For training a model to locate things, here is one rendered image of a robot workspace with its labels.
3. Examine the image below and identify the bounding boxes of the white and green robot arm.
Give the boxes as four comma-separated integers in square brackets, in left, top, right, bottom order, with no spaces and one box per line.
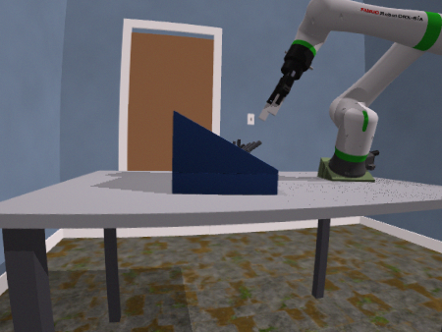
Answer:
[284,0,442,178]

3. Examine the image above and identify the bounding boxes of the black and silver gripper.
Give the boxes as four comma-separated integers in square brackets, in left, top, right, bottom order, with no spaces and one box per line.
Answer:
[258,60,304,121]

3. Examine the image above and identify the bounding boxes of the blue switch console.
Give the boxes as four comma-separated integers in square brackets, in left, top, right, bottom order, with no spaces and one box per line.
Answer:
[172,111,278,194]

